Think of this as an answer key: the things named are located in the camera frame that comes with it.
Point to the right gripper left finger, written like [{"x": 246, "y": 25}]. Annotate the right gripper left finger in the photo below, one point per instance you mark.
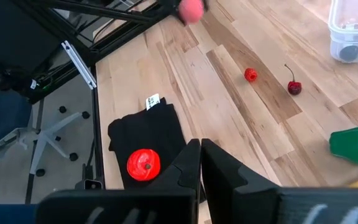
[{"x": 154, "y": 205}]

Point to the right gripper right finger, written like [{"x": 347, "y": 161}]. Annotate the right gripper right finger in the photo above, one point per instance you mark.
[{"x": 259, "y": 205}]

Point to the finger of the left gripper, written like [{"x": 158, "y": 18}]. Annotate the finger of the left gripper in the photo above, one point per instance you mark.
[
  {"x": 182, "y": 21},
  {"x": 205, "y": 4}
]

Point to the small pink toy fruit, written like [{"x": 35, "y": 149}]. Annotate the small pink toy fruit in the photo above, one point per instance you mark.
[{"x": 191, "y": 11}]

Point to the red toy raspberry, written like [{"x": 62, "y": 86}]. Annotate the red toy raspberry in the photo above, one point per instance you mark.
[{"x": 250, "y": 75}]

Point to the green toy bell pepper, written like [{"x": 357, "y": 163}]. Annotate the green toy bell pepper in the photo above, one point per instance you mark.
[{"x": 356, "y": 146}]

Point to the dark red toy cherry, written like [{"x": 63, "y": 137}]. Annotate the dark red toy cherry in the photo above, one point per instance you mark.
[{"x": 294, "y": 88}]

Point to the clear plastic tupperware container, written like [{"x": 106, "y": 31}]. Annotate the clear plastic tupperware container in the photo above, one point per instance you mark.
[{"x": 340, "y": 37}]

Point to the red toy bell pepper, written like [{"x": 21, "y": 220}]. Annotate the red toy bell pepper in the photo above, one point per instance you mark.
[{"x": 143, "y": 165}]

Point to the black folded cloth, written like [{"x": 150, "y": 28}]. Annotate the black folded cloth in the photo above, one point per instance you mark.
[{"x": 148, "y": 130}]

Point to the blue office chair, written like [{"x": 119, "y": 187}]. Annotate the blue office chair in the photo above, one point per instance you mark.
[{"x": 5, "y": 118}]

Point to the black table-level camera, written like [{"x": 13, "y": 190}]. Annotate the black table-level camera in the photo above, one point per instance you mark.
[{"x": 92, "y": 184}]

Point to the black aluminium table frame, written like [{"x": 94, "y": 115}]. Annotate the black aluminium table frame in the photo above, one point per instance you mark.
[{"x": 107, "y": 49}]

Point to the silver aluminium bracket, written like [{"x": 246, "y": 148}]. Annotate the silver aluminium bracket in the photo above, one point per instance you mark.
[{"x": 79, "y": 65}]

